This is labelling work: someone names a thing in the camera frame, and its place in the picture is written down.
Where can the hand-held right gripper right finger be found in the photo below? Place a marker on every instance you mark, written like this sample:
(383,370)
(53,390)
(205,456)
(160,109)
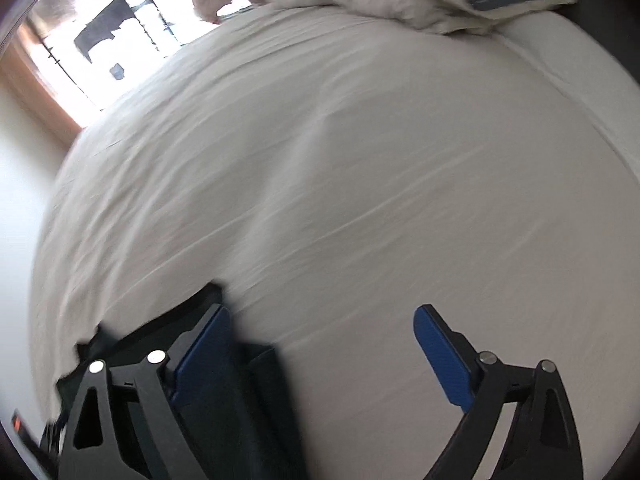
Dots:
(445,360)

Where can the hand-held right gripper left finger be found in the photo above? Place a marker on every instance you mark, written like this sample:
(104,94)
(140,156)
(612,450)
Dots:
(200,355)

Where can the dark green sweater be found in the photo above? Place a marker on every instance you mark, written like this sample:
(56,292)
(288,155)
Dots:
(250,410)

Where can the hanging dark clothes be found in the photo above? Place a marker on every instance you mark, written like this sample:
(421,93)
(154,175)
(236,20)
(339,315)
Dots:
(100,27)

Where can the bed with white sheet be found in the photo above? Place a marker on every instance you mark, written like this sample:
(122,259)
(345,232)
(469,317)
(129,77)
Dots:
(350,185)

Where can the beige curtain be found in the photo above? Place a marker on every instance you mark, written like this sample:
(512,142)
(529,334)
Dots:
(45,90)

